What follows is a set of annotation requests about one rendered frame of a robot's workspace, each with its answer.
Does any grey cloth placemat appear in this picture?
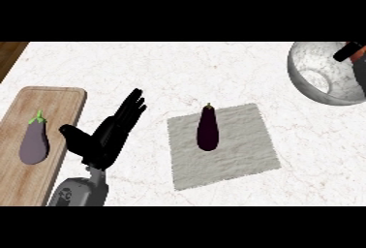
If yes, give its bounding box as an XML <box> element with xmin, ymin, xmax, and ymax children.
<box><xmin>165</xmin><ymin>103</ymin><xmax>283</xmax><ymax>192</ymax></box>

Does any silver metal bowl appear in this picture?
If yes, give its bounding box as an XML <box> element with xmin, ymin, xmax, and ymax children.
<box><xmin>286</xmin><ymin>41</ymin><xmax>366</xmax><ymax>107</ymax></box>

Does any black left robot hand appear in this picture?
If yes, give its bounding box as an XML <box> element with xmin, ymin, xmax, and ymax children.
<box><xmin>57</xmin><ymin>87</ymin><xmax>148</xmax><ymax>171</ymax></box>

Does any pale purple eggplant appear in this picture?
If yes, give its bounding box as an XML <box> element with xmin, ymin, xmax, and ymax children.
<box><xmin>18</xmin><ymin>109</ymin><xmax>51</xmax><ymax>166</ymax></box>

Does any dark purple sweet potato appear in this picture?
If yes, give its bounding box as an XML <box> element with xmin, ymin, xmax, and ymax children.
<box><xmin>196</xmin><ymin>102</ymin><xmax>221</xmax><ymax>152</ymax></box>

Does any wooden cutting board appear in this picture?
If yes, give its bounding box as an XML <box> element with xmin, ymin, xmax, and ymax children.
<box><xmin>0</xmin><ymin>85</ymin><xmax>88</xmax><ymax>207</ymax></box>

